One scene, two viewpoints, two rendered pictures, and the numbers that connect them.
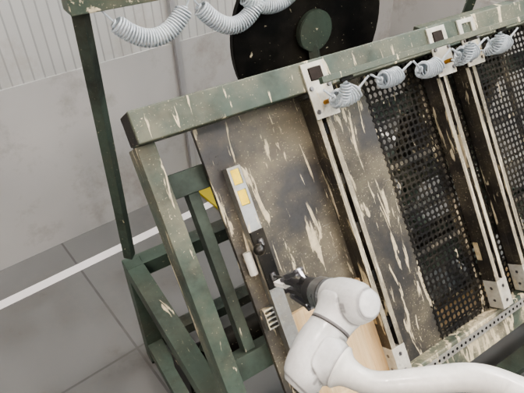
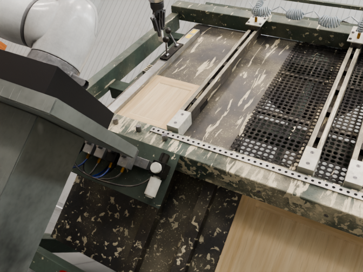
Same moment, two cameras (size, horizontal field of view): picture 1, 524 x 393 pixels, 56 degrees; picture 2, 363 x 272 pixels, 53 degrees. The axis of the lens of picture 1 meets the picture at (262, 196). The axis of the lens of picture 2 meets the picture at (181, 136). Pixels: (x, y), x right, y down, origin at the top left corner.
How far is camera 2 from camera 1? 2.67 m
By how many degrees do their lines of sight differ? 69
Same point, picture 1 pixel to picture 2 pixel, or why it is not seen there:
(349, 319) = not seen: outside the picture
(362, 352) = (168, 111)
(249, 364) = (122, 85)
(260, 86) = (231, 10)
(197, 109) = (200, 6)
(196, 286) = (139, 41)
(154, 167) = (170, 17)
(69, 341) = not seen: hidden behind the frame
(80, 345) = not seen: hidden behind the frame
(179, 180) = (177, 34)
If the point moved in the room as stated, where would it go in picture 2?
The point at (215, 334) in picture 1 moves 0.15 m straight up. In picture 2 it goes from (124, 54) to (134, 32)
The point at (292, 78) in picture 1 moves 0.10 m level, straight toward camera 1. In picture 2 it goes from (248, 13) to (237, 5)
